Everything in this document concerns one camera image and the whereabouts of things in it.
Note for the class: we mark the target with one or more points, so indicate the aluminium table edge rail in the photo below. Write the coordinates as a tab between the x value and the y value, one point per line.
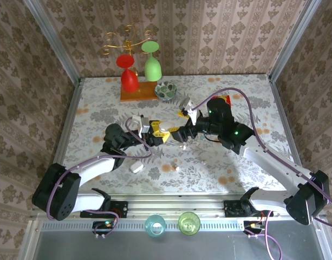
289	130
69	130

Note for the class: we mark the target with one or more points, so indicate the small black controller board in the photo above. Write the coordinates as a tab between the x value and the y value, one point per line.
104	224
253	225

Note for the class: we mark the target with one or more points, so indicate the white oval charging case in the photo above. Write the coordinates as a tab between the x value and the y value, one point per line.
167	126

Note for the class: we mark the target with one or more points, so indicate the gold rack with wooden base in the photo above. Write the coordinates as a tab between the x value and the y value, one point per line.
140	94

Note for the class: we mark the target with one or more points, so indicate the leaf pattern bowl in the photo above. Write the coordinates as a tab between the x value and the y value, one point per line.
165	90

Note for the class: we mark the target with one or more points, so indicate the white rounded rectangular charging case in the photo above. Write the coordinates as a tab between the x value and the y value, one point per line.
136	166

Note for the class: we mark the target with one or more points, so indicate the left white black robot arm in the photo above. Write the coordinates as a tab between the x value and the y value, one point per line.
87	169

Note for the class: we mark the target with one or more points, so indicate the red snack packet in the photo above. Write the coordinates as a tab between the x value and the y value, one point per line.
229	100

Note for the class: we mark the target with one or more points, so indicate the aluminium frame post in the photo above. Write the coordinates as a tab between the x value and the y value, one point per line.
291	40
53	40

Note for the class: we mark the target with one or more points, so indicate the small beige earbud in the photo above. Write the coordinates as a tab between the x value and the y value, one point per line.
175	166

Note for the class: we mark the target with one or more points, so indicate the teal plastic cup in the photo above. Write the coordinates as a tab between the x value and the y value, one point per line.
155	226

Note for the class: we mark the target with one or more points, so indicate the white stemmed earbud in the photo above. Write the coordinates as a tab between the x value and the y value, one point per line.
183	147

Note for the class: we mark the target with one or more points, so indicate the green plastic cup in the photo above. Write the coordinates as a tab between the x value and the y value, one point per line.
189	224

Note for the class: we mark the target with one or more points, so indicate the aluminium mounting rail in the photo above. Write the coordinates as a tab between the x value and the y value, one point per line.
176	207

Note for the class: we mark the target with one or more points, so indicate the red plastic wine glass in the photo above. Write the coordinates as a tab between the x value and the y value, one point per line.
130	80

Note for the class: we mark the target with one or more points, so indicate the green plastic wine glass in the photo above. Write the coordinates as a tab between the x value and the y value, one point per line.
152	69

